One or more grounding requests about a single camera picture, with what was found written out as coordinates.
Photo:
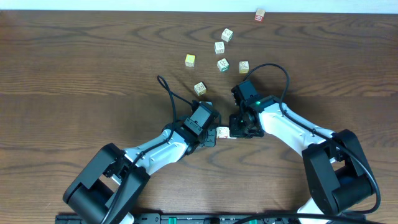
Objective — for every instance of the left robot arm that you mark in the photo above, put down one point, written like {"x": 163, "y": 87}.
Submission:
{"x": 106, "y": 190}

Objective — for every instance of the red block at table edge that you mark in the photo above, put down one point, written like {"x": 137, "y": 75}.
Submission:
{"x": 259, "y": 16}

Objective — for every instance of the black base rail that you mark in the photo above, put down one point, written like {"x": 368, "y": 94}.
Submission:
{"x": 155, "y": 218}

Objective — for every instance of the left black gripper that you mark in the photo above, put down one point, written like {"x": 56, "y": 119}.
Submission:
{"x": 213, "y": 145}

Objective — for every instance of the white block green side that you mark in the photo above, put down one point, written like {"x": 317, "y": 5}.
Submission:
{"x": 223, "y": 65}

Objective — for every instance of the white block green picture top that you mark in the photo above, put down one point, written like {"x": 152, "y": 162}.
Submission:
{"x": 227, "y": 35}

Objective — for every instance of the white block red picture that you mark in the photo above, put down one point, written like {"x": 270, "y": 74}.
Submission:
{"x": 219, "y": 47}

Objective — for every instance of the yellow sided acorn block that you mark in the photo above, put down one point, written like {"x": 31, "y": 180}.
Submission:
{"x": 200, "y": 89}

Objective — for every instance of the plain yellow block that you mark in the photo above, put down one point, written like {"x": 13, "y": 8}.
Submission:
{"x": 190, "y": 60}

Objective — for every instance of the white block red sides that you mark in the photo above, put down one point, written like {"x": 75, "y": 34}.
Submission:
{"x": 223, "y": 132}

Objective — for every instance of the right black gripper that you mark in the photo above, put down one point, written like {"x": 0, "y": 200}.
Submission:
{"x": 234, "y": 131}

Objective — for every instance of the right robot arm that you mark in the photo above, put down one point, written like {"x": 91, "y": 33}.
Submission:
{"x": 340, "y": 179}

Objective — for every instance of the yellow sided picture block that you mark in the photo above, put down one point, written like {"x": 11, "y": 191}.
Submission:
{"x": 243, "y": 66}

